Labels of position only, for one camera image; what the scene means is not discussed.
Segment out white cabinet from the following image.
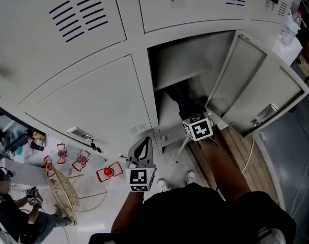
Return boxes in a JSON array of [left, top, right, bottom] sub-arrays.
[[272, 34, 304, 67]]

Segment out clear plastic container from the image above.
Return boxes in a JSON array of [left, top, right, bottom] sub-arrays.
[[278, 18, 301, 47]]

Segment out person's white shoe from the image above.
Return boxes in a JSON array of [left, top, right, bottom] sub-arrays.
[[184, 171, 197, 187], [157, 178, 172, 193]]

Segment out person's right forearm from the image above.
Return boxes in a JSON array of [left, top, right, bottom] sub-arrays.
[[194, 130, 254, 203]]

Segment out person's left forearm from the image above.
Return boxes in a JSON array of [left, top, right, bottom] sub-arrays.
[[110, 191, 150, 235]]

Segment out person's black shirt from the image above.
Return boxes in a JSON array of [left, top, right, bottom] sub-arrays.
[[88, 183, 297, 244]]

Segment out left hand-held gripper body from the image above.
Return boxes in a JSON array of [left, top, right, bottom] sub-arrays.
[[125, 161, 158, 193]]

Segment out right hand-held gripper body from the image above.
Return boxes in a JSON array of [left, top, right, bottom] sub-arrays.
[[182, 111, 215, 142]]

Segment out gold wire basket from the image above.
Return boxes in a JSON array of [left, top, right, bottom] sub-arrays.
[[44, 163, 108, 226]]

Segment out white cable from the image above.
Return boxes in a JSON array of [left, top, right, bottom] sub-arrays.
[[240, 135, 256, 174]]

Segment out wooden pallet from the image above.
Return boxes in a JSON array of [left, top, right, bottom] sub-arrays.
[[187, 125, 279, 208]]

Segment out clear plastic bottle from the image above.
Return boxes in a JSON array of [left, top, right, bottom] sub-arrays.
[[290, 10, 304, 29]]

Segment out grey metal locker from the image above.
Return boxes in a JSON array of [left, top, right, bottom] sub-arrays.
[[0, 0, 309, 162]]

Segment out keys with black fob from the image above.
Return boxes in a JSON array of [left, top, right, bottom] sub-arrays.
[[89, 138, 104, 154]]

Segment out black bottle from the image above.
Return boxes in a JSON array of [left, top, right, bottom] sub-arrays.
[[29, 141, 45, 151]]

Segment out person's left white shoe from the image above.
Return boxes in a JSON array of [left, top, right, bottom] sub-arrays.
[[157, 178, 172, 193]]

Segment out person's right white shoe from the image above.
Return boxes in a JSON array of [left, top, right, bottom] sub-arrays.
[[184, 171, 197, 187]]

